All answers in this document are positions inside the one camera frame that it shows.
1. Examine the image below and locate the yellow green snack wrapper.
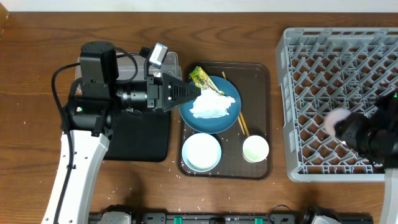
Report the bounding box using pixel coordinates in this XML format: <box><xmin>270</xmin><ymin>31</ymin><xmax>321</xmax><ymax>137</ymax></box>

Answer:
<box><xmin>189</xmin><ymin>66</ymin><xmax>224</xmax><ymax>95</ymax></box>

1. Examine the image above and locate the white napkin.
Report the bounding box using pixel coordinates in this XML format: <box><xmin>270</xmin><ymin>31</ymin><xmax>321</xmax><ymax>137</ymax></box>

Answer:
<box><xmin>190</xmin><ymin>88</ymin><xmax>236</xmax><ymax>119</ymax></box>

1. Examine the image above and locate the pink cup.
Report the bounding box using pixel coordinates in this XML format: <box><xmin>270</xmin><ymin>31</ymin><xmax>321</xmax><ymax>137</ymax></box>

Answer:
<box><xmin>323</xmin><ymin>108</ymin><xmax>351</xmax><ymax>137</ymax></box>

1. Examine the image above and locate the dark blue plate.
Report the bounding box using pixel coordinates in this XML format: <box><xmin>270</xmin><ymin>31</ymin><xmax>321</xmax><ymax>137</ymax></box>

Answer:
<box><xmin>179</xmin><ymin>76</ymin><xmax>242</xmax><ymax>134</ymax></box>

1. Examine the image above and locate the wooden chopstick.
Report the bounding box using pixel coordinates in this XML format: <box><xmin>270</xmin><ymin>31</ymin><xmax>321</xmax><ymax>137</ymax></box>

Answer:
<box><xmin>221</xmin><ymin>71</ymin><xmax>246</xmax><ymax>135</ymax></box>
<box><xmin>241</xmin><ymin>113</ymin><xmax>250</xmax><ymax>137</ymax></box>

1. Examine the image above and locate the light blue rice bowl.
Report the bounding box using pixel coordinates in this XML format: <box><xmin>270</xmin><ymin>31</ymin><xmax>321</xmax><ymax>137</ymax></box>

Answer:
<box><xmin>182</xmin><ymin>133</ymin><xmax>221</xmax><ymax>172</ymax></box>

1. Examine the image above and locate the white green cup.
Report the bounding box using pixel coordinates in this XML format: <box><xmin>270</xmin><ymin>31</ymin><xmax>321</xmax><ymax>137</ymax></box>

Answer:
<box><xmin>243</xmin><ymin>135</ymin><xmax>270</xmax><ymax>163</ymax></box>

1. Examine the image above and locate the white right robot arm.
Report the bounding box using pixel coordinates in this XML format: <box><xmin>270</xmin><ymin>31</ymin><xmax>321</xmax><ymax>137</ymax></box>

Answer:
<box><xmin>330</xmin><ymin>90</ymin><xmax>397</xmax><ymax>223</ymax></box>

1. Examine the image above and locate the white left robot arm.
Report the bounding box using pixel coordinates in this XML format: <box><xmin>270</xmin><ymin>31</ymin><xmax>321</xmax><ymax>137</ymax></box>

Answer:
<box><xmin>43</xmin><ymin>41</ymin><xmax>201</xmax><ymax>223</ymax></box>

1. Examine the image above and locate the black waste tray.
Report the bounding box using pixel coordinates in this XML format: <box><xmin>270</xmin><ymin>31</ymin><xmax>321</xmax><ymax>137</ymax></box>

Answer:
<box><xmin>104</xmin><ymin>111</ymin><xmax>171</xmax><ymax>162</ymax></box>

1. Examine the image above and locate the grey dishwasher rack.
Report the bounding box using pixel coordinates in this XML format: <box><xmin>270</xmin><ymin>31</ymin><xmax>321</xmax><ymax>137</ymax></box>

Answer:
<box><xmin>275</xmin><ymin>27</ymin><xmax>397</xmax><ymax>182</ymax></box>

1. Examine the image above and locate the clear plastic bin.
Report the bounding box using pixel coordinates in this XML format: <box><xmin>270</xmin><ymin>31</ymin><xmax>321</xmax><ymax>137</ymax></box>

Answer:
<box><xmin>74</xmin><ymin>51</ymin><xmax>183</xmax><ymax>94</ymax></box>

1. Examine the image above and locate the brown plastic tray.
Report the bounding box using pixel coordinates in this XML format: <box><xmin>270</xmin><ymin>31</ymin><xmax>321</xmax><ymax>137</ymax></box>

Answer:
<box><xmin>178</xmin><ymin>62</ymin><xmax>272</xmax><ymax>180</ymax></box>

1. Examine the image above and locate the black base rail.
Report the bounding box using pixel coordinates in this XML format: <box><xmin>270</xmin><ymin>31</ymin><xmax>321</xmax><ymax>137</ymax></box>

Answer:
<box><xmin>88</xmin><ymin>205</ymin><xmax>374</xmax><ymax>224</ymax></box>

